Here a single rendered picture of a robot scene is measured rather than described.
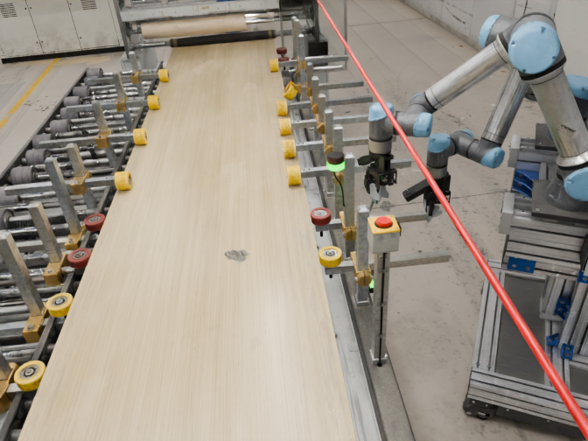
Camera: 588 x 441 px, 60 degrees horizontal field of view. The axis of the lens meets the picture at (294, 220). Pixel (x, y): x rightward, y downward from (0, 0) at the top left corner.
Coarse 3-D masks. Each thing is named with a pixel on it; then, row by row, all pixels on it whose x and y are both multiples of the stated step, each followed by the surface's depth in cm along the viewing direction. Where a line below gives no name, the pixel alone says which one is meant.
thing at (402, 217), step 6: (420, 210) 199; (372, 216) 198; (378, 216) 197; (396, 216) 197; (402, 216) 196; (408, 216) 197; (414, 216) 197; (420, 216) 197; (426, 216) 197; (330, 222) 196; (336, 222) 196; (402, 222) 198; (318, 228) 196; (324, 228) 196; (330, 228) 197; (336, 228) 197
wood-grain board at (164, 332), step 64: (192, 64) 364; (256, 64) 354; (192, 128) 270; (256, 128) 264; (128, 192) 217; (192, 192) 214; (256, 192) 210; (128, 256) 180; (192, 256) 177; (256, 256) 175; (128, 320) 153; (192, 320) 152; (256, 320) 150; (320, 320) 148; (64, 384) 135; (128, 384) 134; (192, 384) 132; (256, 384) 131; (320, 384) 130
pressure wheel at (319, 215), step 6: (312, 210) 196; (318, 210) 196; (324, 210) 195; (312, 216) 192; (318, 216) 192; (324, 216) 192; (330, 216) 193; (312, 222) 194; (318, 222) 192; (324, 222) 192
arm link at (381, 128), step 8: (376, 104) 158; (392, 104) 158; (376, 112) 156; (384, 112) 155; (392, 112) 157; (368, 120) 160; (376, 120) 157; (384, 120) 157; (376, 128) 159; (384, 128) 158; (392, 128) 157; (376, 136) 160; (384, 136) 160
